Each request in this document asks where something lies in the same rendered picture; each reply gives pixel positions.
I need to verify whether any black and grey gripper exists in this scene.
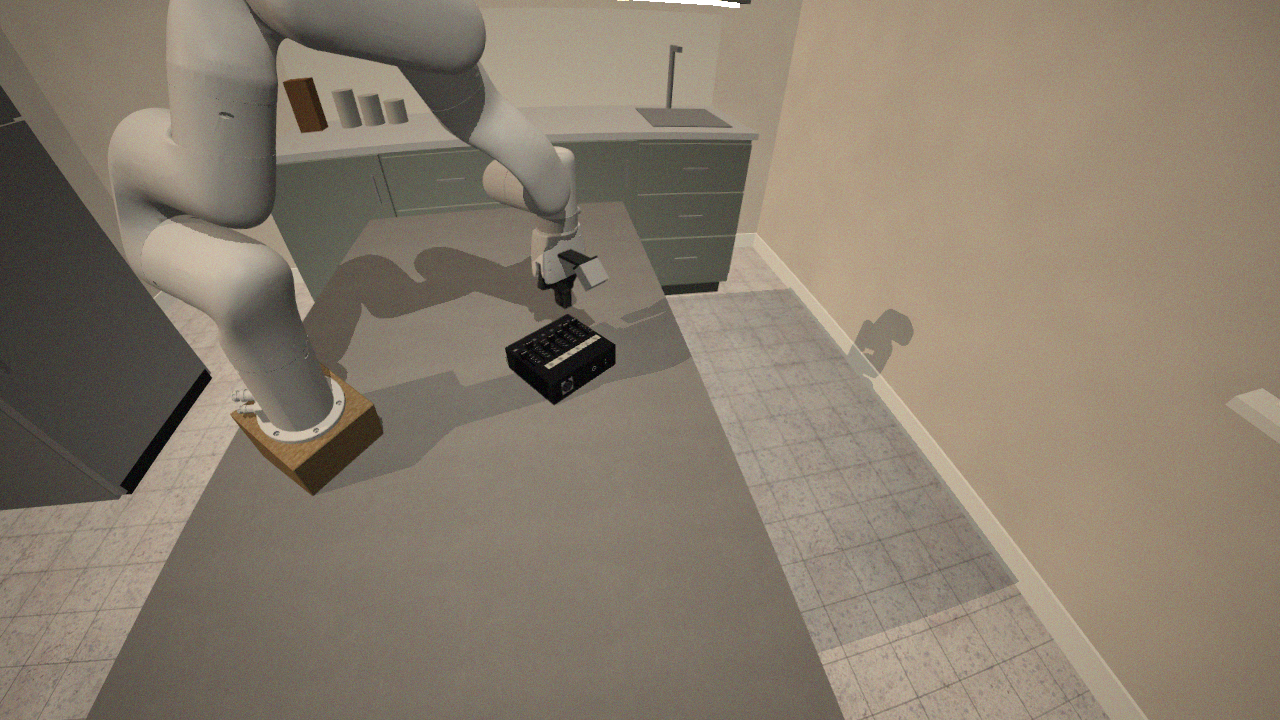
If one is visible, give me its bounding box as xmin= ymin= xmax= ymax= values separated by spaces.
xmin=531 ymin=223 xmax=586 ymax=309

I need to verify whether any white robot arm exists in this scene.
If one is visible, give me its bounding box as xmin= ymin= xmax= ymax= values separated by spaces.
xmin=108 ymin=0 xmax=581 ymax=445

